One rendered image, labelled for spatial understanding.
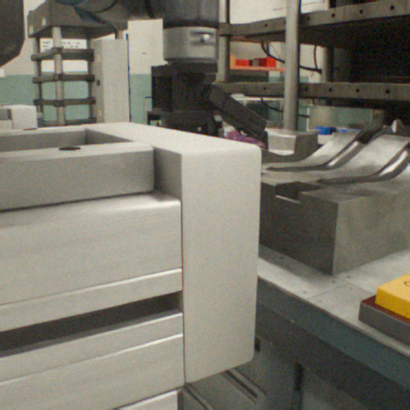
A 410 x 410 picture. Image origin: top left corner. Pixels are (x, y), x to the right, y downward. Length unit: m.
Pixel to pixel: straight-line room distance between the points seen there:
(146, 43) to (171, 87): 8.01
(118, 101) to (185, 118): 4.46
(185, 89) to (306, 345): 0.36
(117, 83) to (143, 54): 3.56
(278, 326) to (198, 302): 0.45
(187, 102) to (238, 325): 0.44
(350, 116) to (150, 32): 7.33
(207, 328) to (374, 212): 0.43
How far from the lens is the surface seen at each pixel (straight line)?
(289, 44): 1.67
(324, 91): 1.60
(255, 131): 0.63
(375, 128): 0.90
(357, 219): 0.55
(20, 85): 7.80
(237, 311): 0.17
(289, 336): 0.60
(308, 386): 0.62
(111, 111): 4.98
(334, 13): 1.60
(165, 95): 0.59
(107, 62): 4.98
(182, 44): 0.57
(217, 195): 0.15
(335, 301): 0.48
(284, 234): 0.58
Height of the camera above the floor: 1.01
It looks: 15 degrees down
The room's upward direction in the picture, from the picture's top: straight up
